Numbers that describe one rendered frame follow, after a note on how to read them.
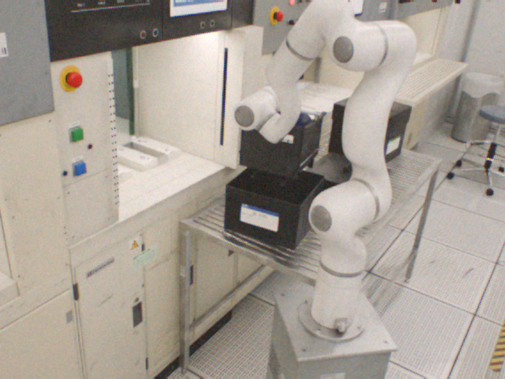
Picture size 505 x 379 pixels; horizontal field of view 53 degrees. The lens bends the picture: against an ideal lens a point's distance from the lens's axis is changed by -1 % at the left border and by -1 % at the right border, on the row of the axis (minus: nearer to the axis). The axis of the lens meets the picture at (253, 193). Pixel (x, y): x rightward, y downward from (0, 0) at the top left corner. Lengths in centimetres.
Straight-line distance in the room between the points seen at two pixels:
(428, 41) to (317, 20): 348
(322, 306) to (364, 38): 71
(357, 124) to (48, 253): 90
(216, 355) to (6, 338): 112
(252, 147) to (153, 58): 67
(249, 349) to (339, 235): 133
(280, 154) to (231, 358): 110
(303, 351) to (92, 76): 91
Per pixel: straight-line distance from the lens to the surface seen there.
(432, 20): 466
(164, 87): 216
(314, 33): 125
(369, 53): 109
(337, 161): 222
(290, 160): 166
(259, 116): 142
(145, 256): 183
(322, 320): 145
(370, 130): 118
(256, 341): 251
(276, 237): 176
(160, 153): 209
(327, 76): 336
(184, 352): 225
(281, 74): 134
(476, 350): 278
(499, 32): 573
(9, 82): 129
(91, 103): 146
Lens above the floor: 172
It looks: 27 degrees down
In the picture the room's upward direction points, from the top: 5 degrees clockwise
